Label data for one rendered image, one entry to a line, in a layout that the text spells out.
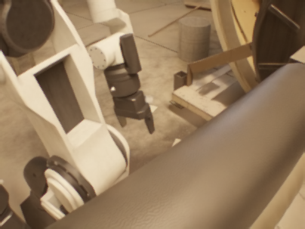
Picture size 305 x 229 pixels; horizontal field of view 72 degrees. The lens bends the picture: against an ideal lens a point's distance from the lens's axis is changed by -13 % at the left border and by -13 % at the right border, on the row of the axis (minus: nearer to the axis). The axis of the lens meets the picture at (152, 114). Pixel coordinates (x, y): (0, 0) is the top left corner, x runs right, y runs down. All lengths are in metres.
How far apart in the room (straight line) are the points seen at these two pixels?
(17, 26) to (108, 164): 0.32
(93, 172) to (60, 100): 0.16
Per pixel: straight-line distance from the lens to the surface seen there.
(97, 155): 0.49
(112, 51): 0.57
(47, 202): 0.89
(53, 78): 0.47
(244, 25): 1.64
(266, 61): 0.37
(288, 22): 0.34
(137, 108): 0.65
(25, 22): 0.42
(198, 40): 2.20
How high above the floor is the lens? 1.03
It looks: 39 degrees down
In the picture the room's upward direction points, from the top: 3 degrees counter-clockwise
